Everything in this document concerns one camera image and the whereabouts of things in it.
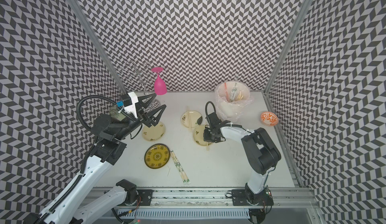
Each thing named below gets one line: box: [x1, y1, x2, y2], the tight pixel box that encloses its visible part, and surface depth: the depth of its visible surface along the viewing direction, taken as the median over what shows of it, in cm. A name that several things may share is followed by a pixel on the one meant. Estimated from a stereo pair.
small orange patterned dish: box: [260, 110, 279, 127], surface depth 101 cm
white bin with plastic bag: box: [214, 80, 254, 123], surface depth 88 cm
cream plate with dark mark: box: [180, 109, 203, 129], surface depth 104 cm
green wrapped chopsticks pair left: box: [170, 150, 191, 185], surface depth 82 cm
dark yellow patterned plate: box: [144, 143, 171, 170], surface depth 87 cm
